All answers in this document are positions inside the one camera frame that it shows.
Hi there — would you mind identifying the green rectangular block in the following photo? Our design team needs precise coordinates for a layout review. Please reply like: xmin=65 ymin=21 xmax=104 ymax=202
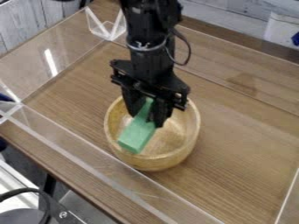
xmin=116 ymin=98 xmax=156 ymax=154

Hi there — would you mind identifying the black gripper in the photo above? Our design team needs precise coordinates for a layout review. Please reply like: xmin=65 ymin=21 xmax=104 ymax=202
xmin=109 ymin=46 xmax=191 ymax=128

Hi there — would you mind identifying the black cable lower left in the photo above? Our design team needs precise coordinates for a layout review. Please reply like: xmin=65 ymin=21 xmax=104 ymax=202
xmin=0 ymin=187 xmax=52 ymax=224

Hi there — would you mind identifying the brown wooden bowl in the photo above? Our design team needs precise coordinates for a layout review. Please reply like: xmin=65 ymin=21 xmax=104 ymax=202
xmin=104 ymin=97 xmax=201 ymax=172

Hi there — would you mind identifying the clear acrylic tray enclosure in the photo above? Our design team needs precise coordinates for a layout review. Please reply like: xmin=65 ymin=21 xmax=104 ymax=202
xmin=0 ymin=13 xmax=299 ymax=224

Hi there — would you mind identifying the black table leg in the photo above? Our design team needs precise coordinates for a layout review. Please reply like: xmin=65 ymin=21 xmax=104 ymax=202
xmin=43 ymin=174 xmax=57 ymax=196

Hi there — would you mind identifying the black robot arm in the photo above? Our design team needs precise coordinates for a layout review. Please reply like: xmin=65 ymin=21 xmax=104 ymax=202
xmin=109 ymin=0 xmax=191 ymax=128

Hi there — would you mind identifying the white container in background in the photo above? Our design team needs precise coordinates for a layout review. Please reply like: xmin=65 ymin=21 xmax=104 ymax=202
xmin=264 ymin=11 xmax=299 ymax=51

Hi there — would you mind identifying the grey metal base plate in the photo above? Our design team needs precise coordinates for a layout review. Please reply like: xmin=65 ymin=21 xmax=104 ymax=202
xmin=51 ymin=190 xmax=117 ymax=224

